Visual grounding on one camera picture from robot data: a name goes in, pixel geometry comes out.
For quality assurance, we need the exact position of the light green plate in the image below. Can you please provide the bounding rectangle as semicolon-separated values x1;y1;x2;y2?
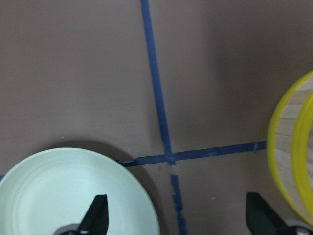
0;148;160;235

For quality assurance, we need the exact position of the yellow bamboo steamer far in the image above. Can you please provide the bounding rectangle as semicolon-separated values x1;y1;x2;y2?
267;72;313;225

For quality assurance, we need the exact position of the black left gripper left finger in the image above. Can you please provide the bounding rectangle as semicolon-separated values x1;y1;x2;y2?
77;194;108;235

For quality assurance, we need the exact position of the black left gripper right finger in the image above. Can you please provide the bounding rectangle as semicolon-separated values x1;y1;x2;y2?
246;192;293;235

